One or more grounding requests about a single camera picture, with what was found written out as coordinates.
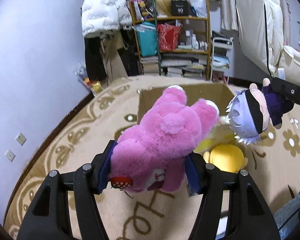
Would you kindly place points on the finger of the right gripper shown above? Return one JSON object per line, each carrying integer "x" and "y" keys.
{"x": 287, "y": 89}

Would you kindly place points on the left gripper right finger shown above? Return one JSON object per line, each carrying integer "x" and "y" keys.
{"x": 249, "y": 216}

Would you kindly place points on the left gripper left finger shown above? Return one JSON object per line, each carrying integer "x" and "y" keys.
{"x": 48, "y": 215}

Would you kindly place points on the white-haired blindfolded doll plush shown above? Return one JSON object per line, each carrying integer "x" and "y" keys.
{"x": 252, "y": 110}

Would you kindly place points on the pink bear plush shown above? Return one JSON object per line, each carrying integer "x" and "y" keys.
{"x": 151, "y": 155}

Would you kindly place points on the yellow round plush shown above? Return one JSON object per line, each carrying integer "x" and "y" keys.
{"x": 226, "y": 157}

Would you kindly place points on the open cardboard box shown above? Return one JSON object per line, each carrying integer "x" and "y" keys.
{"x": 219, "y": 93}

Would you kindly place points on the white rolling cart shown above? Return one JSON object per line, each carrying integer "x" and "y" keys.
{"x": 220, "y": 62}

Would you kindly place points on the cream folded mattress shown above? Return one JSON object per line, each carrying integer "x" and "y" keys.
{"x": 260, "y": 27}

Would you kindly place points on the stack of books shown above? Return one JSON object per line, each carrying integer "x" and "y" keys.
{"x": 174, "y": 64}

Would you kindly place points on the bag of yellow toys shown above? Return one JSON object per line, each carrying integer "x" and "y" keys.
{"x": 94, "y": 86}

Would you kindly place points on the wooden bookshelf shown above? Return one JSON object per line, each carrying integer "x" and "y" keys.
{"x": 195, "y": 36}

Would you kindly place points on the red patterned bag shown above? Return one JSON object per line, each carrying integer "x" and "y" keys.
{"x": 168, "y": 36}

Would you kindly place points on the black box marked 40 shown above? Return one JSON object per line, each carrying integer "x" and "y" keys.
{"x": 179, "y": 8}

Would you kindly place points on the teal storage bag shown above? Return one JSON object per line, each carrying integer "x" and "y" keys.
{"x": 147, "y": 38}

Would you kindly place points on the beige hanging coat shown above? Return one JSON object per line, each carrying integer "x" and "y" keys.
{"x": 113, "y": 64}

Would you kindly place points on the white puffer jacket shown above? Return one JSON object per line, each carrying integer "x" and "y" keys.
{"x": 104, "y": 17}

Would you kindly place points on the white wall socket lower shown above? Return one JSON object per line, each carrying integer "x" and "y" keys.
{"x": 10, "y": 155}

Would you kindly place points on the white wall socket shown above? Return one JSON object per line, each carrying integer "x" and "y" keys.
{"x": 21, "y": 139}
{"x": 10, "y": 155}

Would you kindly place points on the white wall socket upper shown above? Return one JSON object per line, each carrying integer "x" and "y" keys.
{"x": 21, "y": 139}

